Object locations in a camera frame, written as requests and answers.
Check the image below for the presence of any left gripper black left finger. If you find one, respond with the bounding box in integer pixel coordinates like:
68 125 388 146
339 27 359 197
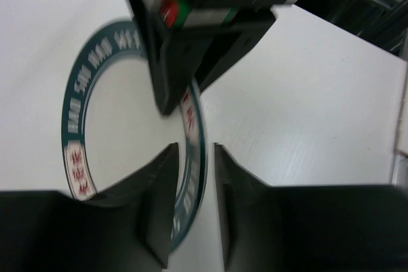
92 143 179 268

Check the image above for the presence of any green rimmed white plate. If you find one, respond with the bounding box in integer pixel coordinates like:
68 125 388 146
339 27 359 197
61 19 208 250

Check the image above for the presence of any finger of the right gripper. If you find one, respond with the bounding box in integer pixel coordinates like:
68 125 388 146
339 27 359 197
194 20 275 92
133 0 214 115

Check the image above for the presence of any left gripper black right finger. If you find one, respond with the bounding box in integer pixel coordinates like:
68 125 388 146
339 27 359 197
214 143 271 271

